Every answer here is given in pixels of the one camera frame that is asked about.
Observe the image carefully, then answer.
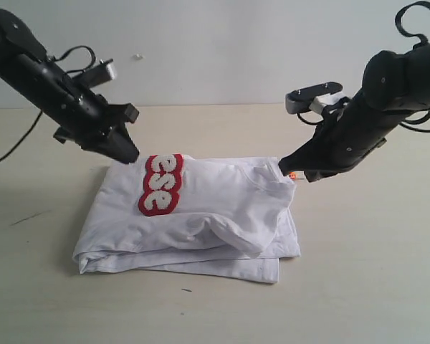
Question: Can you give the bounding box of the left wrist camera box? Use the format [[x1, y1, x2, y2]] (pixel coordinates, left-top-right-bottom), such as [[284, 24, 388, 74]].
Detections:
[[80, 59, 118, 88]]

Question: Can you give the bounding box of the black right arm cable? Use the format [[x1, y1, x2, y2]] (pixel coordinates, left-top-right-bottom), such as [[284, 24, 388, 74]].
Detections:
[[394, 1, 430, 47]]

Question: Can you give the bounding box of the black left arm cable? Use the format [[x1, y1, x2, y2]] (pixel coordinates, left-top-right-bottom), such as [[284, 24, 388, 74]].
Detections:
[[0, 45, 96, 169]]

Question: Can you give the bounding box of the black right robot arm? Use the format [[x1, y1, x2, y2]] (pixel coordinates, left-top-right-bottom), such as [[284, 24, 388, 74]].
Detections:
[[279, 44, 430, 182]]

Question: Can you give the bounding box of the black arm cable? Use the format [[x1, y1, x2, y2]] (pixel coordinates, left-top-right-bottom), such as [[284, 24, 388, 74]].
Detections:
[[0, 45, 96, 169], [394, 1, 430, 47]]

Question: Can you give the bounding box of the white t-shirt red lettering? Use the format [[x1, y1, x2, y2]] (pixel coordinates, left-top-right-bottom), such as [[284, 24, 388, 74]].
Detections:
[[72, 154, 301, 284]]

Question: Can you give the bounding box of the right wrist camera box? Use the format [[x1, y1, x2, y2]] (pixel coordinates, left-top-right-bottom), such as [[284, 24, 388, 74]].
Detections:
[[285, 82, 346, 115]]

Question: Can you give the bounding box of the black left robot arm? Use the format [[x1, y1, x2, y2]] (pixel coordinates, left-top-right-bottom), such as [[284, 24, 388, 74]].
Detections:
[[0, 9, 139, 163]]

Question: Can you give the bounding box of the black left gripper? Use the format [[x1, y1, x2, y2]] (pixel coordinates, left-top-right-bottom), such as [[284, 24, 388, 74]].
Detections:
[[52, 97, 140, 164]]

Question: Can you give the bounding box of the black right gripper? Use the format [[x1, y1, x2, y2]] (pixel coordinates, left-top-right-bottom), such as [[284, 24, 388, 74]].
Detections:
[[278, 103, 387, 183]]

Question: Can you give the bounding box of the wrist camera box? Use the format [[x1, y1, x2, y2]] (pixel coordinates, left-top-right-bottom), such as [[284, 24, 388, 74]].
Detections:
[[285, 82, 346, 115], [80, 59, 118, 88]]

